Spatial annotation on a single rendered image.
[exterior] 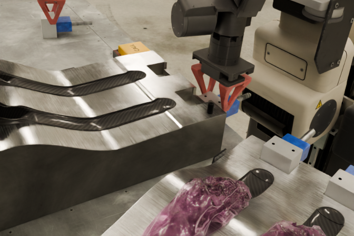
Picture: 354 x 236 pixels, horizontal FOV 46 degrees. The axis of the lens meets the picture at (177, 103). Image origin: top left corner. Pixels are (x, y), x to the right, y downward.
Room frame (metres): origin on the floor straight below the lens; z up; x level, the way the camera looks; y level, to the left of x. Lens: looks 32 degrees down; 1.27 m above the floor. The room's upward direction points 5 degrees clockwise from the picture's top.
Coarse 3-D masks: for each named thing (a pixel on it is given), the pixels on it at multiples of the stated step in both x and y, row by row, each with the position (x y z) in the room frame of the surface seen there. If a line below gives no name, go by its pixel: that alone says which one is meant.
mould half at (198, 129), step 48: (0, 96) 0.51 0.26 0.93; (48, 96) 0.57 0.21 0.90; (96, 96) 0.61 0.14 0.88; (144, 96) 0.62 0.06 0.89; (0, 144) 0.40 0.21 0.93; (48, 144) 0.42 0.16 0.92; (96, 144) 0.47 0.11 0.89; (144, 144) 0.50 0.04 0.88; (192, 144) 0.55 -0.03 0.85; (0, 192) 0.38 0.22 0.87; (48, 192) 0.42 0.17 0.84; (96, 192) 0.45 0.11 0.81
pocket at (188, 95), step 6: (180, 90) 0.64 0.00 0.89; (186, 90) 0.65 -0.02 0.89; (192, 90) 0.66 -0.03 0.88; (180, 96) 0.64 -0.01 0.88; (186, 96) 0.65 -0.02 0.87; (192, 96) 0.66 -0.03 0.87; (198, 96) 0.65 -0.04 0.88; (186, 102) 0.65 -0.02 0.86; (192, 102) 0.65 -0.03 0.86; (198, 102) 0.64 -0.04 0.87; (204, 102) 0.63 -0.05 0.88
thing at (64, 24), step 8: (40, 16) 1.04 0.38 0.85; (64, 16) 1.06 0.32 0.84; (48, 24) 1.01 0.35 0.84; (56, 24) 1.02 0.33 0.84; (64, 24) 1.02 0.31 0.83; (72, 24) 1.05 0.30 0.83; (80, 24) 1.05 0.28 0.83; (88, 24) 1.06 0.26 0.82; (48, 32) 1.00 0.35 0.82; (56, 32) 1.01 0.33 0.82
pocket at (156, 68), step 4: (152, 64) 0.73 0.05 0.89; (156, 64) 0.74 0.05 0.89; (160, 64) 0.74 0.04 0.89; (164, 64) 0.75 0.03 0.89; (152, 68) 0.73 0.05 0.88; (156, 68) 0.74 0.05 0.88; (160, 68) 0.74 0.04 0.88; (164, 68) 0.75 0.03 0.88; (156, 72) 0.74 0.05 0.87; (160, 72) 0.74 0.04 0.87; (164, 72) 0.74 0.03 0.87; (168, 72) 0.73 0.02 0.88; (160, 76) 0.74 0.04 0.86
